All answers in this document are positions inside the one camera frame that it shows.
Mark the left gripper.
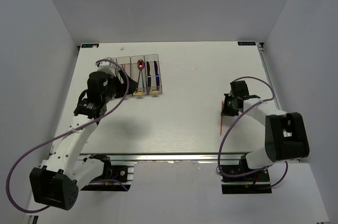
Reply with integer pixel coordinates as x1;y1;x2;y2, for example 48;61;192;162
101;69;138;103

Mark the black knife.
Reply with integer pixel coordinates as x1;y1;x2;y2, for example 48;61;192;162
146;61;152;94

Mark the iridescent rainbow spoon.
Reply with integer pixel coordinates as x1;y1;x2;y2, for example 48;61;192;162
136;59;145;95

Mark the iridescent blue knife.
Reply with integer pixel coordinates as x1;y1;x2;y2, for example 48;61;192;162
154;61;160;92

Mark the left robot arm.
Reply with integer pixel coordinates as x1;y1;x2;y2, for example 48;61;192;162
30;70;137;210

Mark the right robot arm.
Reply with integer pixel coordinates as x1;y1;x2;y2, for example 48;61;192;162
219;80;310;181

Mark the smoky clear container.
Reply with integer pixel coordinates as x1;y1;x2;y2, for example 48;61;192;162
116;55;133;97
144;54;163;95
130;55;147;96
110;58;118;77

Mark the blue label sticker left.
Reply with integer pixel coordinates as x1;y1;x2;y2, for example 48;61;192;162
81;43;99;49

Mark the blue label sticker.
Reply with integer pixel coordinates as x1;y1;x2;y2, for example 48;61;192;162
81;43;99;49
237;41;256;46

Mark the blue label sticker right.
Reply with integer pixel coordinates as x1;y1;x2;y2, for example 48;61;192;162
237;41;256;46

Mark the white front panel board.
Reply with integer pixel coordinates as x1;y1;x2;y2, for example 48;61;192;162
37;162;329;223

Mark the aluminium table edge rail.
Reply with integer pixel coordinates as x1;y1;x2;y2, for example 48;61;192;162
76;152;299;163

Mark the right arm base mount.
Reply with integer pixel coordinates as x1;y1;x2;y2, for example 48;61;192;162
217;155;272;195

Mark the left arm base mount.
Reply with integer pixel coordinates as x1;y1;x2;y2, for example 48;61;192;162
82;154;133;192

